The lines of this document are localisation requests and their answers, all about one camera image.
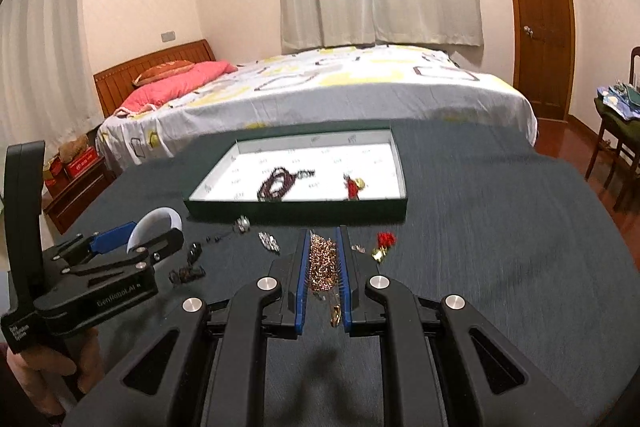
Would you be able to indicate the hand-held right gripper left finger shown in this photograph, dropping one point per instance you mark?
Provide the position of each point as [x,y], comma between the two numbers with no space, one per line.
[300,279]

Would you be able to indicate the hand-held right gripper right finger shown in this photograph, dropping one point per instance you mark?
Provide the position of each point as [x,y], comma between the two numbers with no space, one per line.
[345,279]

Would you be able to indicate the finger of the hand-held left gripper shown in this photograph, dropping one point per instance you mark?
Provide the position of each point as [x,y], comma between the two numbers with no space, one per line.
[160,244]
[115,237]

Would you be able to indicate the small silver brooch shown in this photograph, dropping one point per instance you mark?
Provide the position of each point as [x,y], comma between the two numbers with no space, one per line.
[268,242]

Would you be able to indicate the red knot gold ingot charm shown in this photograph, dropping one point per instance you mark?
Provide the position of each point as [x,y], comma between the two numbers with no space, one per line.
[384,239]

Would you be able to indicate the green tray box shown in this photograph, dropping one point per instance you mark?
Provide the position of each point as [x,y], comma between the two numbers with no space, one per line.
[300,210]

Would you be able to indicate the silver leaf brooch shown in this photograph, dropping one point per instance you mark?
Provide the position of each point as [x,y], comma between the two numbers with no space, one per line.
[243,224]

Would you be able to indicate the person's left hand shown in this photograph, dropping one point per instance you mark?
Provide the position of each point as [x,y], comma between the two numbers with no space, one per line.
[40,377]

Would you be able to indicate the dark bead cluster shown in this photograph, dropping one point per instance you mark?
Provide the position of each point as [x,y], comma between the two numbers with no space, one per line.
[187,274]

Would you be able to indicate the wooden nightstand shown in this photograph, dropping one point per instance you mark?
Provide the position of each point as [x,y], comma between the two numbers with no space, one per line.
[75,202]

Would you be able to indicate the red gift box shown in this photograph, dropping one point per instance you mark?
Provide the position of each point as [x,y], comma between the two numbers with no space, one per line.
[85,164]

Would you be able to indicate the brown plush toy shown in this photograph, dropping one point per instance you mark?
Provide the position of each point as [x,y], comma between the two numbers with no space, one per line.
[74,146]

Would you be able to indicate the pink blanket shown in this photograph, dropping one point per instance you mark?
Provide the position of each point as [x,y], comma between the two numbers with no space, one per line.
[170,87]

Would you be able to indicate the red-brown pillow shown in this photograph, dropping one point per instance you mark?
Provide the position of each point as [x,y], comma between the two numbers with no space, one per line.
[162,72]

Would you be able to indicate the wooden headboard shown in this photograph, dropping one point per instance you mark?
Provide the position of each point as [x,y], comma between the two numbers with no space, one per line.
[150,62]

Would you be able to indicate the bed with patterned cover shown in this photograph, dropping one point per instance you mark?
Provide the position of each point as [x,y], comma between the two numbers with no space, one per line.
[350,97]

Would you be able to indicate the white sheer curtain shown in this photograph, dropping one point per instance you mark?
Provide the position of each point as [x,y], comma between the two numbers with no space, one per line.
[40,57]

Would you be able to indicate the wooden chair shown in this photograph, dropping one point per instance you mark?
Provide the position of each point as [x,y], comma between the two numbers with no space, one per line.
[612,142]

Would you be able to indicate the door knob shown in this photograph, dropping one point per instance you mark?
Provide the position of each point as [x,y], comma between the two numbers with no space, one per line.
[528,32]

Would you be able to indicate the blue clothes pile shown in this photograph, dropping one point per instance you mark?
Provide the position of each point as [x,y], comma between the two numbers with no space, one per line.
[617,99]

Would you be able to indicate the wooden door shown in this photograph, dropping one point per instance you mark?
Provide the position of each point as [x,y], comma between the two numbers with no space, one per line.
[542,17]

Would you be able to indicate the wall socket plate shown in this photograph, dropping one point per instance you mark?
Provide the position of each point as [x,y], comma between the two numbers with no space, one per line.
[168,38]

